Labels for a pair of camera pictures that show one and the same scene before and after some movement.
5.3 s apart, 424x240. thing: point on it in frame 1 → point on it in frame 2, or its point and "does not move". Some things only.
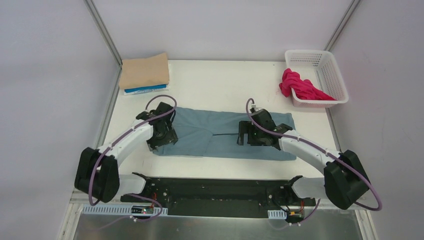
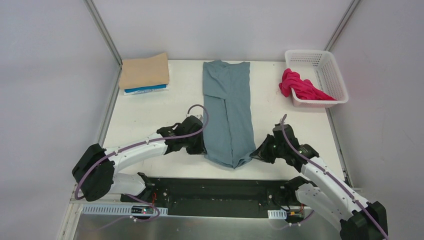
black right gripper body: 243,133 → 263,151
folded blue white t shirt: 136,90 does not move
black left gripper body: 164,139 → 197,144
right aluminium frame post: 342,24 does not move
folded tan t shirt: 149,71 does not move
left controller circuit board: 142,209 does not move
